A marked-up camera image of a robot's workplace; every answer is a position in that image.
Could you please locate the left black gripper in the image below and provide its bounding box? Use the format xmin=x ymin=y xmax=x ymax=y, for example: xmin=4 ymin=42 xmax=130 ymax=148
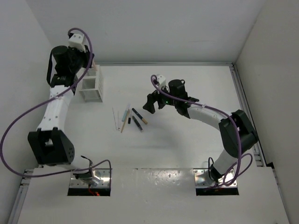
xmin=67 ymin=45 xmax=93 ymax=73

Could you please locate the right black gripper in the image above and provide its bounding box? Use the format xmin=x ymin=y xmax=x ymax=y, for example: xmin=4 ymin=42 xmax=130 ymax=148
xmin=143 ymin=83 xmax=178 ymax=114

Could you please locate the dark green gold-tipped pen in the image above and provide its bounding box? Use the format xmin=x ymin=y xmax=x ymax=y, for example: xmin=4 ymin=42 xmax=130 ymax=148
xmin=132 ymin=108 xmax=148 ymax=125

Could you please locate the pink makeup pencil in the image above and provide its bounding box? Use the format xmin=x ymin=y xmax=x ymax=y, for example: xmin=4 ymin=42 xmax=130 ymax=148
xmin=92 ymin=60 xmax=97 ymax=71

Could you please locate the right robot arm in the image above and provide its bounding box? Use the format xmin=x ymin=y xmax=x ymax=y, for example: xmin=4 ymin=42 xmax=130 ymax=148
xmin=143 ymin=75 xmax=259 ymax=183

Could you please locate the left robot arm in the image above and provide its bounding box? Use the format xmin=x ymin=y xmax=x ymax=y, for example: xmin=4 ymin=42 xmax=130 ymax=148
xmin=28 ymin=45 xmax=95 ymax=185

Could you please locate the light blue makeup stick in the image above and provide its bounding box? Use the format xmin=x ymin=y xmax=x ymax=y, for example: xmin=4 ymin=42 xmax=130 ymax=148
xmin=121 ymin=103 xmax=130 ymax=122

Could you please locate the gold makeup pencil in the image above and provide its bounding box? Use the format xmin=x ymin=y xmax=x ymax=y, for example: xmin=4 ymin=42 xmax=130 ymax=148
xmin=121 ymin=109 xmax=130 ymax=133

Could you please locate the clear tube black cap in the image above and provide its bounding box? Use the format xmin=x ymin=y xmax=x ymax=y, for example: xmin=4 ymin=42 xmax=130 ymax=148
xmin=128 ymin=109 xmax=131 ymax=124

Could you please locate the black concealer stick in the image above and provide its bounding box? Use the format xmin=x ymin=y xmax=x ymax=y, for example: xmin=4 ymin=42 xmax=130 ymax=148
xmin=132 ymin=116 xmax=143 ymax=132

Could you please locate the white slatted organizer box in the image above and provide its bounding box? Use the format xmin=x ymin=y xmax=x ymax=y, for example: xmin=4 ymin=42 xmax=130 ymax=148
xmin=77 ymin=64 xmax=104 ymax=102

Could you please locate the thin white applicator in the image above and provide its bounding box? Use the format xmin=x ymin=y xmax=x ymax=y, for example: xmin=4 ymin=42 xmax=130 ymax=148
xmin=117 ymin=111 xmax=120 ymax=131

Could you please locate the thin white stick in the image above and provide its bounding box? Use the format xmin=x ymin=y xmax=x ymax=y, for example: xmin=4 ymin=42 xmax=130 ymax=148
xmin=112 ymin=107 xmax=118 ymax=130

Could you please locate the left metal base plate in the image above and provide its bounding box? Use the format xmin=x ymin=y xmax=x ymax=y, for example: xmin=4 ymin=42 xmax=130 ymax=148
xmin=69 ymin=168 xmax=110 ymax=189

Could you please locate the metal base plate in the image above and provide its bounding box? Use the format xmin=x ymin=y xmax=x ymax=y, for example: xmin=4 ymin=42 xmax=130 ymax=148
xmin=193 ymin=168 xmax=237 ymax=189
xmin=69 ymin=168 xmax=110 ymax=189

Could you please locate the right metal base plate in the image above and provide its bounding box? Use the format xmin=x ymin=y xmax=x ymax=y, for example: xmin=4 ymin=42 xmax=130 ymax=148
xmin=193 ymin=168 xmax=237 ymax=189

